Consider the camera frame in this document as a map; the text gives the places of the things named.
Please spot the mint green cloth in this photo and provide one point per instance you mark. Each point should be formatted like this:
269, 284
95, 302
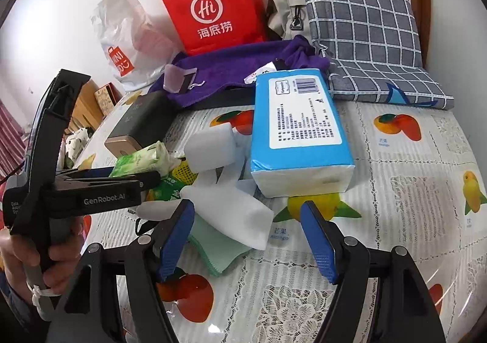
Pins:
217, 251

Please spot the green pocket tissue pack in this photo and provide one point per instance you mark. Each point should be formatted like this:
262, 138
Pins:
139, 160

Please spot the grey checked cushion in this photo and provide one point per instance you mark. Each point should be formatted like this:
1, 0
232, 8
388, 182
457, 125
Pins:
365, 30

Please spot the brown patterned book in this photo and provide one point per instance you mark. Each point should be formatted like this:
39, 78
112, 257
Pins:
107, 99

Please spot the yellow mesh pouch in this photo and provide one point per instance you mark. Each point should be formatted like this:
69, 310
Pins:
186, 171

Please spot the red paper shopping bag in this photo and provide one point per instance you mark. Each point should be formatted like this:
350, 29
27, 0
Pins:
213, 4

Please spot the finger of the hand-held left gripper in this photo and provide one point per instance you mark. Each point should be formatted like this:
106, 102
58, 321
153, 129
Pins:
95, 172
148, 179

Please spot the white plastic shopping bag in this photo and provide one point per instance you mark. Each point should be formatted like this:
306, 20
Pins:
125, 30

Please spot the black spotted plush toy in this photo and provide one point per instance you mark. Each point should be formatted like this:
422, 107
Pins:
78, 145

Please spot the beige canvas bag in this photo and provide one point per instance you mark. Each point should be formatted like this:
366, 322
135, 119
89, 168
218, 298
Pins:
283, 11

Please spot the wooden headboard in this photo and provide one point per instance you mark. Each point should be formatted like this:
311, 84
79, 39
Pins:
85, 107

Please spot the green snack packet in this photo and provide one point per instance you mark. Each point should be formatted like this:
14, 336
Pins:
167, 190

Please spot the blue tissue pack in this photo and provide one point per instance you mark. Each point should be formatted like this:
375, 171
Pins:
300, 129

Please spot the fruit print tablecloth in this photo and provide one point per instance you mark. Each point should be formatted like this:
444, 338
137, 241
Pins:
399, 194

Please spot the white red snack packet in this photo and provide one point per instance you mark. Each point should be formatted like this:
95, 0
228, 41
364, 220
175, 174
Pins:
262, 74

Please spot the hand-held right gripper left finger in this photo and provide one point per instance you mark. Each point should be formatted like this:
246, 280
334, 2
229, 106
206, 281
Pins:
177, 240

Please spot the dark tin box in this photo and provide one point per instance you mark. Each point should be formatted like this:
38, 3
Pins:
144, 118

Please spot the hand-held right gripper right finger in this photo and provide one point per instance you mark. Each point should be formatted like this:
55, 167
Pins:
317, 240

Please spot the purple towel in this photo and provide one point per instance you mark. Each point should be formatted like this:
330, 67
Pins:
228, 65

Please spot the white foam sheet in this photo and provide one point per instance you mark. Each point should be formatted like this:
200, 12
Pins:
232, 209

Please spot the person's left hand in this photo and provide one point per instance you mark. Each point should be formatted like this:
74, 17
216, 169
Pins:
64, 263

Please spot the white sponge block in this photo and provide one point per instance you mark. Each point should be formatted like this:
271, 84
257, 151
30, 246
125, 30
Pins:
209, 147

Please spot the clear plastic pouch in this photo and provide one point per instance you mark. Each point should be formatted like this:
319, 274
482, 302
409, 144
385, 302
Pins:
173, 78

